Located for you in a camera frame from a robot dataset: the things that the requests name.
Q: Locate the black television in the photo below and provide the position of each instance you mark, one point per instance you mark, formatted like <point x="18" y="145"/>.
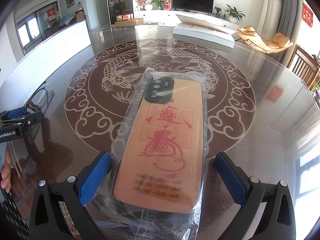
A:
<point x="193" y="1"/>

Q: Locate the blue table cover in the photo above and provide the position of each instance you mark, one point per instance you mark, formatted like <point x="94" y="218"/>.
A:
<point x="66" y="19"/>

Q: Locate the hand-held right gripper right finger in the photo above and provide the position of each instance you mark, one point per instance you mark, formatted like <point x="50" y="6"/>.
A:
<point x="230" y="180"/>

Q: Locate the red window poster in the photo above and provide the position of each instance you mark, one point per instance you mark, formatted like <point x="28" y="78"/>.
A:
<point x="53" y="15"/>

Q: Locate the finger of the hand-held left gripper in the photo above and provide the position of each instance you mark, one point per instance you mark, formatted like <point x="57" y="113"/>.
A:
<point x="31" y="121"/>

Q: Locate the orange phone case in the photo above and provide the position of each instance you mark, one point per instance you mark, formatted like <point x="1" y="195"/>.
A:
<point x="162" y="142"/>

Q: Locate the white television cabinet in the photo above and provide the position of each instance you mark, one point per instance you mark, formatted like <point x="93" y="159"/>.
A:
<point x="160" y="13"/>

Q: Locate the black glasses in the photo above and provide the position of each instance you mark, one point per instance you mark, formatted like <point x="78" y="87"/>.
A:
<point x="37" y="97"/>

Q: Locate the covered standing air conditioner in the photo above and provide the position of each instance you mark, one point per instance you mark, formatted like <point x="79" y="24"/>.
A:
<point x="270" y="5"/>

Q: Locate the person's left hand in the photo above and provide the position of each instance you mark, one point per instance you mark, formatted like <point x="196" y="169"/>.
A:
<point x="6" y="177"/>

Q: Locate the small potted plant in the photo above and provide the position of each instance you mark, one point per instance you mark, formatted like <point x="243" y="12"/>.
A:
<point x="218" y="11"/>

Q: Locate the red gift bag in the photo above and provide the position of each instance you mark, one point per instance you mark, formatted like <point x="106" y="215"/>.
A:
<point x="167" y="5"/>

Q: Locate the wooden chair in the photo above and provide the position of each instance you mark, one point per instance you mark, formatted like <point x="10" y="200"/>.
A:
<point x="303" y="66"/>

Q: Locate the leafy plant in white pot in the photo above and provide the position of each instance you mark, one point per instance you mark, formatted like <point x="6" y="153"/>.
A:
<point x="233" y="13"/>

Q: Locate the orange lounge chair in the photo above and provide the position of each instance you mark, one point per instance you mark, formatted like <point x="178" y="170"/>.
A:
<point x="267" y="42"/>

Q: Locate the brown cardboard carton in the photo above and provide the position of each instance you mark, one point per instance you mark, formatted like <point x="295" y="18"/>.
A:
<point x="130" y="22"/>

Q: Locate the flat white box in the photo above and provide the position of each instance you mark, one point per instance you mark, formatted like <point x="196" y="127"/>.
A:
<point x="202" y="33"/>

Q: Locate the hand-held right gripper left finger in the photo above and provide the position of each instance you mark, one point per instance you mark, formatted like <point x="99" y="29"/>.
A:
<point x="96" y="177"/>

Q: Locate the black glass display cabinet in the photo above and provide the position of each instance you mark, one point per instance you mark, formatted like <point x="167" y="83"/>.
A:
<point x="119" y="1"/>

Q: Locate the grey curtain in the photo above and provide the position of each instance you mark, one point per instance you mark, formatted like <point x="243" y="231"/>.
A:
<point x="287" y="20"/>

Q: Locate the red wall hanging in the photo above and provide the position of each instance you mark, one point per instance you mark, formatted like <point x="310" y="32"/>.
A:
<point x="307" y="14"/>

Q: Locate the orange printed carton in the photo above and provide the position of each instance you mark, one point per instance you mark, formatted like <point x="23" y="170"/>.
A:
<point x="125" y="17"/>

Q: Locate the green potted plant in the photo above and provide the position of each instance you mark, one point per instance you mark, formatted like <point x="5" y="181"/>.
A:
<point x="158" y="2"/>

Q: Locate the red flower bouquet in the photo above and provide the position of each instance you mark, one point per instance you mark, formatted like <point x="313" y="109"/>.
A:
<point x="141" y="1"/>

